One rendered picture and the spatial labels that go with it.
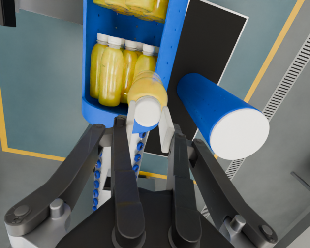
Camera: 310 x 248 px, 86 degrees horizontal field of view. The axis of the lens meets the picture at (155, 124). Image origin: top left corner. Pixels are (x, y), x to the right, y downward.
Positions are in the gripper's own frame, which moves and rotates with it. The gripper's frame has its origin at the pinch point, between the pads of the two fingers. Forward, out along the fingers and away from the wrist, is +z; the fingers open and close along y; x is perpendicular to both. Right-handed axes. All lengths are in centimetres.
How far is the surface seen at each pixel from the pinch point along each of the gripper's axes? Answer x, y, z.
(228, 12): 43, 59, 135
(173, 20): 15.1, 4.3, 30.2
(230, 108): -10, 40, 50
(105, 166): -59, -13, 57
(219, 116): -14, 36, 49
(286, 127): -48, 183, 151
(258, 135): -19, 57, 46
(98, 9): 15, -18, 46
